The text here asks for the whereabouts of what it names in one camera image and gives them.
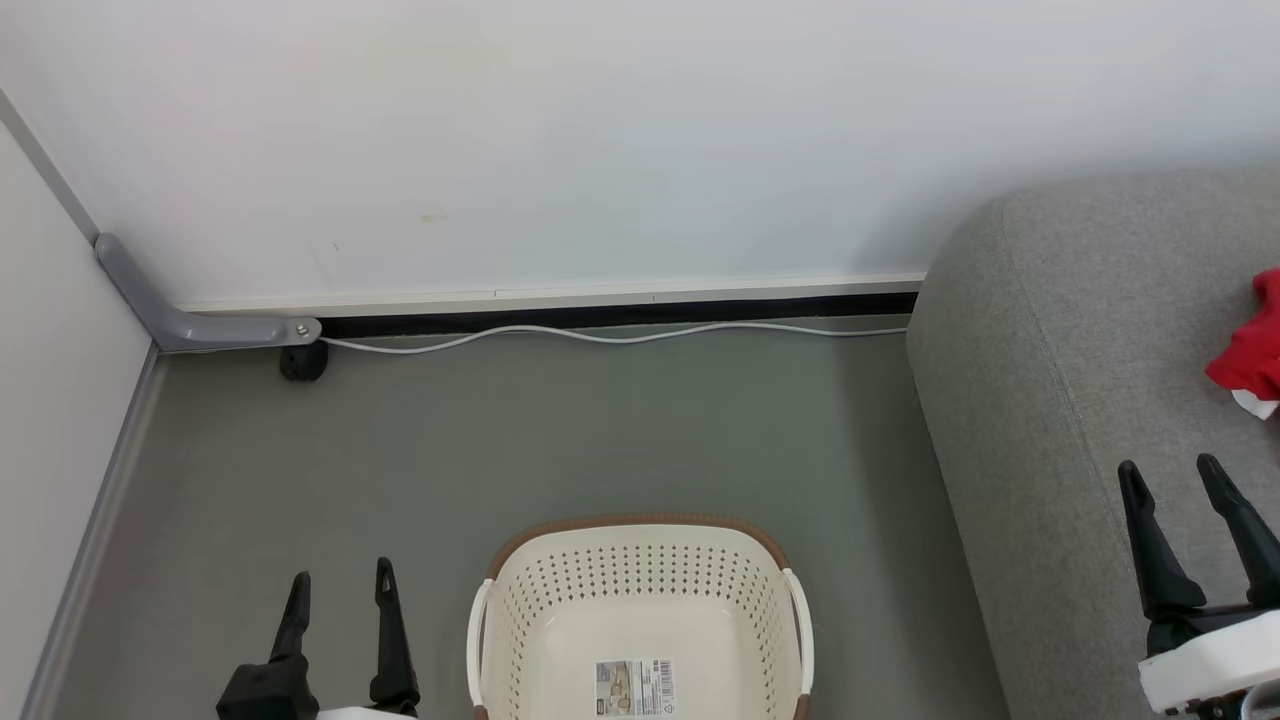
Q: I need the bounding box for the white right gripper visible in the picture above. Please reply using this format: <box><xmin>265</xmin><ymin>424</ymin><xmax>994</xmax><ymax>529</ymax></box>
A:
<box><xmin>1118</xmin><ymin>454</ymin><xmax>1280</xmax><ymax>717</ymax></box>

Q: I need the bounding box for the grey angled metal bracket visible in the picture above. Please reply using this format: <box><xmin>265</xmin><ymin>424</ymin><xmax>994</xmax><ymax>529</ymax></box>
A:
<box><xmin>95</xmin><ymin>233</ymin><xmax>323</xmax><ymax>353</ymax></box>

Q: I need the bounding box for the black wall base strip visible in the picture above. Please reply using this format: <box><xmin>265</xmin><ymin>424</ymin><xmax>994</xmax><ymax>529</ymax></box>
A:
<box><xmin>320</xmin><ymin>293</ymin><xmax>919</xmax><ymax>339</ymax></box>

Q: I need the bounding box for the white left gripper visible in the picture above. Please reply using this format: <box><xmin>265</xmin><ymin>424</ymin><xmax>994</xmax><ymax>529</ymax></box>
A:
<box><xmin>215</xmin><ymin>557</ymin><xmax>422</xmax><ymax>720</ymax></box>

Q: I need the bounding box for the printed paper label sticker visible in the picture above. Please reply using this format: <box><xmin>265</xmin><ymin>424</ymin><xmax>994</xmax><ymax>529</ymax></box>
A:
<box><xmin>596</xmin><ymin>658</ymin><xmax>676</xmax><ymax>717</ymax></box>

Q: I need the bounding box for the white floor cable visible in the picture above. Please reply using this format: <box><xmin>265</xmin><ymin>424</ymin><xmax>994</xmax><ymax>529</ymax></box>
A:
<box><xmin>320</xmin><ymin>322</ymin><xmax>911</xmax><ymax>356</ymax></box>

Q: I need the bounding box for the red and white garment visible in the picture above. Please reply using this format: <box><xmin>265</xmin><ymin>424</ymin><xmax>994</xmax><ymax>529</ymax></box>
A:
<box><xmin>1205</xmin><ymin>268</ymin><xmax>1280</xmax><ymax>421</ymax></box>

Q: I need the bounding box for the grey skirting strip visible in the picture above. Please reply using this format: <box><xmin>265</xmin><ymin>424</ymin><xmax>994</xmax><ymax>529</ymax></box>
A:
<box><xmin>20</xmin><ymin>345</ymin><xmax>167</xmax><ymax>720</ymax></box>

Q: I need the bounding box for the small black caster wheel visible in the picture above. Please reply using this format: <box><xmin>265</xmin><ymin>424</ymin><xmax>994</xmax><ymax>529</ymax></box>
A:
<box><xmin>279</xmin><ymin>342</ymin><xmax>330</xmax><ymax>383</ymax></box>

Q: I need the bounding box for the cream perforated plastic laundry basket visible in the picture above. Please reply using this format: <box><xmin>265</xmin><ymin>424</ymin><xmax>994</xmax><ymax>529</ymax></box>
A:
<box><xmin>465</xmin><ymin>514</ymin><xmax>816</xmax><ymax>720</ymax></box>

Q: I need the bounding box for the grey fabric sofa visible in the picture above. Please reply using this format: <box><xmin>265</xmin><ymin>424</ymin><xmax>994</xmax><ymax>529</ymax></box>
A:
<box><xmin>905</xmin><ymin>168</ymin><xmax>1280</xmax><ymax>720</ymax></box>

